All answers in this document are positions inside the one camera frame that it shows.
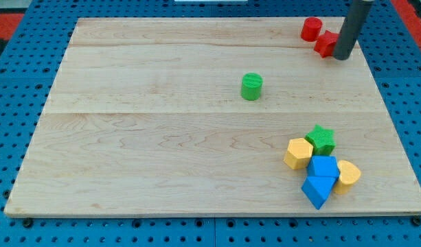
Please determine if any light wooden board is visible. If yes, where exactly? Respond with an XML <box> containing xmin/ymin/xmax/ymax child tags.
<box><xmin>4</xmin><ymin>17</ymin><xmax>421</xmax><ymax>218</ymax></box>

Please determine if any green cylinder block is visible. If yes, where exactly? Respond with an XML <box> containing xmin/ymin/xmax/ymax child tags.
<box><xmin>240</xmin><ymin>73</ymin><xmax>263</xmax><ymax>101</ymax></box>

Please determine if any yellow hexagon block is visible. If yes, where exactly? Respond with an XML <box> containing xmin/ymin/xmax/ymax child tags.
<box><xmin>283</xmin><ymin>138</ymin><xmax>313</xmax><ymax>169</ymax></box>

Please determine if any green star block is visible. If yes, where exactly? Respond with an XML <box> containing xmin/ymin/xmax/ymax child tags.
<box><xmin>304</xmin><ymin>124</ymin><xmax>336</xmax><ymax>156</ymax></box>

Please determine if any blue cube block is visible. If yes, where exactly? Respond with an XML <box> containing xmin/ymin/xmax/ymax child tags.
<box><xmin>307</xmin><ymin>155</ymin><xmax>339</xmax><ymax>178</ymax></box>

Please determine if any blue triangle block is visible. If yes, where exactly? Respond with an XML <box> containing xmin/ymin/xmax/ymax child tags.
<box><xmin>301</xmin><ymin>176</ymin><xmax>336</xmax><ymax>210</ymax></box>

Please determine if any red cylinder block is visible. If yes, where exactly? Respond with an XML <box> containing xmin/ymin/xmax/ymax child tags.
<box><xmin>300</xmin><ymin>16</ymin><xmax>323</xmax><ymax>42</ymax></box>

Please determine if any red star block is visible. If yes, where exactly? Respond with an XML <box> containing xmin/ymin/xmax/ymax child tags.
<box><xmin>314</xmin><ymin>30</ymin><xmax>339</xmax><ymax>58</ymax></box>

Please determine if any yellow heart block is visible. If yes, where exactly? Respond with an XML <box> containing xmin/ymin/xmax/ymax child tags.
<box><xmin>332</xmin><ymin>160</ymin><xmax>362</xmax><ymax>195</ymax></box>

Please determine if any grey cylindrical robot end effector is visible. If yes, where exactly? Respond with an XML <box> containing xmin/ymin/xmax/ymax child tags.
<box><xmin>332</xmin><ymin>0</ymin><xmax>374</xmax><ymax>60</ymax></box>

